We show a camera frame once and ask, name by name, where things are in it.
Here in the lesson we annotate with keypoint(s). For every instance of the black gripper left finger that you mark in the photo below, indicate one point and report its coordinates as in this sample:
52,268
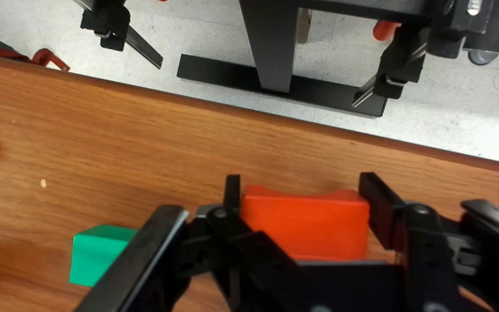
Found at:
232,200

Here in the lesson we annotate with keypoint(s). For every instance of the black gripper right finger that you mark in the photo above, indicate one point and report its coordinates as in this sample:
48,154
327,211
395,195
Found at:
379,200

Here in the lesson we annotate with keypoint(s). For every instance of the orange arch block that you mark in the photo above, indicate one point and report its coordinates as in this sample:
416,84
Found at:
303,226

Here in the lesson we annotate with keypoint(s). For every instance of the green rectangular block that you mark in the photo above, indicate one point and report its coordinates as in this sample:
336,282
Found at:
95,258

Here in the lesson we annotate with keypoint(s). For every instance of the black metal stand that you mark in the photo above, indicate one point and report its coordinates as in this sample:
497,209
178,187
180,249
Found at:
272,46

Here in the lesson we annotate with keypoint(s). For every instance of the grey caster wheel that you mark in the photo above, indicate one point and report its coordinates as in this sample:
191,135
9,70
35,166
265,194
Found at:
483,57

